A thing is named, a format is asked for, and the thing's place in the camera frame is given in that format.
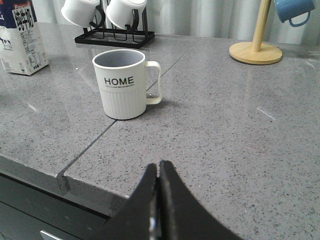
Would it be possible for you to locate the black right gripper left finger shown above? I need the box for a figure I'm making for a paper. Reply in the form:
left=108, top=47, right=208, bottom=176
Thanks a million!
left=91, top=163, right=158, bottom=240

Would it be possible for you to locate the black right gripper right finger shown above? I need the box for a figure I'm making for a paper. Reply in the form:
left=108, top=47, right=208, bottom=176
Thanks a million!
left=159, top=160, right=240, bottom=240

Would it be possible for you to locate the white HOME ribbed mug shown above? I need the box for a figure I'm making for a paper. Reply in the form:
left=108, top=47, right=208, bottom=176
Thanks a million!
left=92, top=49, right=162, bottom=120

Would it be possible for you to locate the blue white milk carton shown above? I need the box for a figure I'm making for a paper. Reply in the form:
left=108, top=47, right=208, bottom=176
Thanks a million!
left=0, top=0, right=49, bottom=76

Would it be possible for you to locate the wooden mug tree stand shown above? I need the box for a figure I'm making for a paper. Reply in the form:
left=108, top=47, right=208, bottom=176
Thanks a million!
left=228, top=0, right=283, bottom=65

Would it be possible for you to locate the blue enamel mug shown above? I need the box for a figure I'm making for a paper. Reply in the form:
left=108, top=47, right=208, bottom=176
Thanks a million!
left=273, top=0, right=316, bottom=27

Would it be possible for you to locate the black wire mug rack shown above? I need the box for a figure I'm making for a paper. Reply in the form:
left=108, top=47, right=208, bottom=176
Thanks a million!
left=74, top=9, right=155, bottom=49

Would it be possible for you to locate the white mug black handle right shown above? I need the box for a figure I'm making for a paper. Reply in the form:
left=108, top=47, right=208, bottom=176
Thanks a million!
left=105, top=0, right=147, bottom=33

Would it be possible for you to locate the white mug black handle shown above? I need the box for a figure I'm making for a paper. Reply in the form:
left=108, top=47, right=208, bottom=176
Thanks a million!
left=105, top=0, right=147, bottom=33
left=60, top=0, right=106, bottom=28

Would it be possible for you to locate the white mug black handle left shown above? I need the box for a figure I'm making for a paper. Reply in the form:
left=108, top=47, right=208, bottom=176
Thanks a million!
left=60, top=0, right=106, bottom=28

